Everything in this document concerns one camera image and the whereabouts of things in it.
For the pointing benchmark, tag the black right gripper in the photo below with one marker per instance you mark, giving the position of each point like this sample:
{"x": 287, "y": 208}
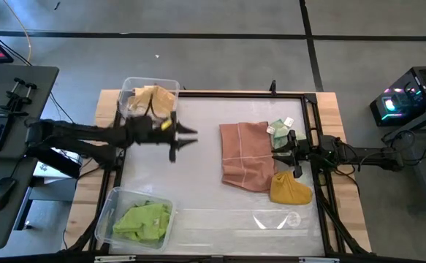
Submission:
{"x": 302, "y": 151}

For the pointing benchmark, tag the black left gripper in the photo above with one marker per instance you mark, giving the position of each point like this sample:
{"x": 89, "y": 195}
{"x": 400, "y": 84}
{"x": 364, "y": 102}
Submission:
{"x": 150, "y": 130}

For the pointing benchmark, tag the mint green towel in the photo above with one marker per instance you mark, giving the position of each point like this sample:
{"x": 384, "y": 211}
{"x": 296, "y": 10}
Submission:
{"x": 280, "y": 129}

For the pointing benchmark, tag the salmon pink towel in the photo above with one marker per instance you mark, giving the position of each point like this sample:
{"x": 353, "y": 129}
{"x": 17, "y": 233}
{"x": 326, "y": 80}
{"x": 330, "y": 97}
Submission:
{"x": 249, "y": 157}

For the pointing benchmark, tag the mustard yellow towel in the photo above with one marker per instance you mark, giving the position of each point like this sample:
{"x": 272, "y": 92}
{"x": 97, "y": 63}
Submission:
{"x": 289, "y": 191}

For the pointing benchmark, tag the tan checkered towel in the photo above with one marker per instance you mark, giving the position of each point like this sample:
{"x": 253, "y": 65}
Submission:
{"x": 163, "y": 100}

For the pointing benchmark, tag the bright yellow towel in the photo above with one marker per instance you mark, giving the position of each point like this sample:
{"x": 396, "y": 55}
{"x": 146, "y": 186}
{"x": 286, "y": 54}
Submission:
{"x": 139, "y": 100}

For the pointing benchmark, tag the lime green towel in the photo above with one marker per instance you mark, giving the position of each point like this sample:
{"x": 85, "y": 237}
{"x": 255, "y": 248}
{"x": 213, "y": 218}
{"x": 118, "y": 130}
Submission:
{"x": 159, "y": 219}
{"x": 132, "y": 223}

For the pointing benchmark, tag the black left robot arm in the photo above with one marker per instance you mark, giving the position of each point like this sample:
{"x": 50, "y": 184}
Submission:
{"x": 74, "y": 133}

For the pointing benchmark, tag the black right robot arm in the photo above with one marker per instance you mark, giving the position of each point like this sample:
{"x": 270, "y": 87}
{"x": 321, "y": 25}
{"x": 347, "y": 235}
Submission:
{"x": 362, "y": 155}

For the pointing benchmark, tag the clear plastic bin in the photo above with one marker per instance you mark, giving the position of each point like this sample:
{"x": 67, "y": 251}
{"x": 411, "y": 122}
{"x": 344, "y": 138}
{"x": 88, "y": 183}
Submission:
{"x": 124, "y": 95}
{"x": 106, "y": 215}

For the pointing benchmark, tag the white box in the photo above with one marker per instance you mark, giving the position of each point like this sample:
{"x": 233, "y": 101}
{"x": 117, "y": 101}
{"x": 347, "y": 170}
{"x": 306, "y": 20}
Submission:
{"x": 68, "y": 157}

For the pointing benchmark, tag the black desk leg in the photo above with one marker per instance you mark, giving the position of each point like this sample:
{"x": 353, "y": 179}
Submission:
{"x": 57, "y": 166}

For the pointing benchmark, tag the black RGB computer case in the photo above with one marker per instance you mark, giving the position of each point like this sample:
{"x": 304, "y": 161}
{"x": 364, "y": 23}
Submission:
{"x": 406, "y": 98}

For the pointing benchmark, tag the black clamp stand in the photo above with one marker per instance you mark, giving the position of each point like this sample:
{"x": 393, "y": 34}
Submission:
{"x": 15, "y": 98}

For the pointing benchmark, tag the black desk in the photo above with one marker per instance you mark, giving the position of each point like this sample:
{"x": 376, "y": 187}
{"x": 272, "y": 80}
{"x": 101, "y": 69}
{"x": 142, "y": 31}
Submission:
{"x": 0, "y": 91}

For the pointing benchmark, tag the black computer mouse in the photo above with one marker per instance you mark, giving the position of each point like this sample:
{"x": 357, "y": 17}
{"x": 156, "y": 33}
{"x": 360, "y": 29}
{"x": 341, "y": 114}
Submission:
{"x": 1, "y": 193}

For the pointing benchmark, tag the black aluminium table frame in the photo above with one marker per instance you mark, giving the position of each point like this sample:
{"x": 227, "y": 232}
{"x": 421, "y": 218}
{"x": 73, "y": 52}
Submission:
{"x": 234, "y": 94}

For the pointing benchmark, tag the black frame clamp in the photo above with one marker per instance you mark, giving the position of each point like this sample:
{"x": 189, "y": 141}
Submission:
{"x": 273, "y": 86}

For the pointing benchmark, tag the silver metal bracket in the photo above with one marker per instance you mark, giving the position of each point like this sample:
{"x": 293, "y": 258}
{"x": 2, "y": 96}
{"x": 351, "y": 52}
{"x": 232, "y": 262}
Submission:
{"x": 318, "y": 260}
{"x": 114, "y": 258}

